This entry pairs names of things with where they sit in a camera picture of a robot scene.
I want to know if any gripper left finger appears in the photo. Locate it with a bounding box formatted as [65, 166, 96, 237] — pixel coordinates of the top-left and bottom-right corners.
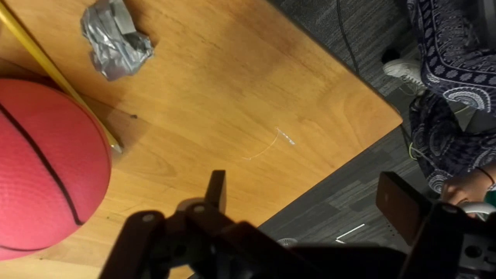
[99, 170, 272, 279]

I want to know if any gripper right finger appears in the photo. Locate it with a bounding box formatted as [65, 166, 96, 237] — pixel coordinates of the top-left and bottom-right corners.
[375, 171, 496, 279]

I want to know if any red basketball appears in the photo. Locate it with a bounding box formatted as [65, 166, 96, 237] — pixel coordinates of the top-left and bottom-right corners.
[0, 78, 113, 261]

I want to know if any hand controller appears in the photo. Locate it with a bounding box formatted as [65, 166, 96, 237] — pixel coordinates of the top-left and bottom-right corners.
[460, 191, 496, 222]

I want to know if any person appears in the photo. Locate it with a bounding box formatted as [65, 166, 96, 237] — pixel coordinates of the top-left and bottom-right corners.
[382, 0, 496, 208]

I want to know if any yellow stick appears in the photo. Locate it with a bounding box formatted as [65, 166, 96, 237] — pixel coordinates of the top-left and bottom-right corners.
[0, 2, 123, 153]

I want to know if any crumpled grey tape ball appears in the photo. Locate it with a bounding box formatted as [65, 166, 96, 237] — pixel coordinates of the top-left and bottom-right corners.
[80, 0, 154, 81]

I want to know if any black cable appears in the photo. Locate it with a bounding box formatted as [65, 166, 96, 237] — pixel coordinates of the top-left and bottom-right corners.
[336, 0, 360, 74]

